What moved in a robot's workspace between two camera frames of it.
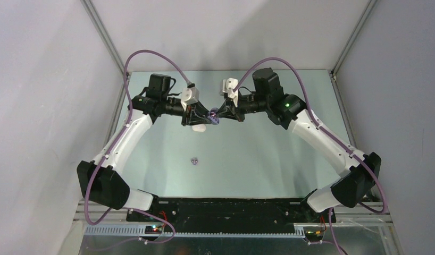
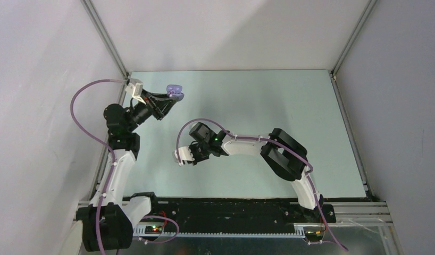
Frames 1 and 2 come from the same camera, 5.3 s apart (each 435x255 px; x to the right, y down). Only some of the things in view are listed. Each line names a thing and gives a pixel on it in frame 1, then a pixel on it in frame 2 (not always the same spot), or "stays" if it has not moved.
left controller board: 152,229 stays
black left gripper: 195,114 to 159,108
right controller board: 314,235 stays
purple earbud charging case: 213,117 to 177,88
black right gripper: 237,115 to 197,159
